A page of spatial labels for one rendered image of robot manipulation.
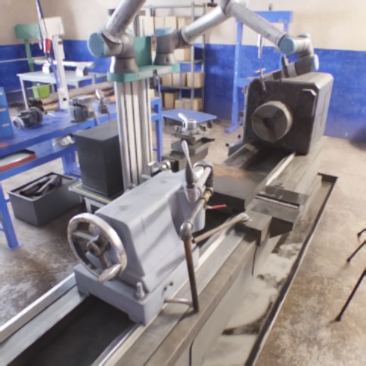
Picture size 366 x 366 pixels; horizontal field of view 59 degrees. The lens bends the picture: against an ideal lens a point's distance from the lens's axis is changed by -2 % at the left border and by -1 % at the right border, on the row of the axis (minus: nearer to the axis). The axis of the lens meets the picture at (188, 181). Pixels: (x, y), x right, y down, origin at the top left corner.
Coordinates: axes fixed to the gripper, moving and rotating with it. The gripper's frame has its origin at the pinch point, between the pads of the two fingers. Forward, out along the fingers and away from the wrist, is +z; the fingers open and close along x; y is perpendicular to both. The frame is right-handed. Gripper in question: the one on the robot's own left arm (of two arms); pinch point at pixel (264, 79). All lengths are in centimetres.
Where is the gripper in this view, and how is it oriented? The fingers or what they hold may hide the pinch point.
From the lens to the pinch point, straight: 225.0
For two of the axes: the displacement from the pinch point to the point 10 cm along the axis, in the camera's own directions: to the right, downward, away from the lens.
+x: 5.2, -3.8, 7.7
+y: 3.2, 9.2, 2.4
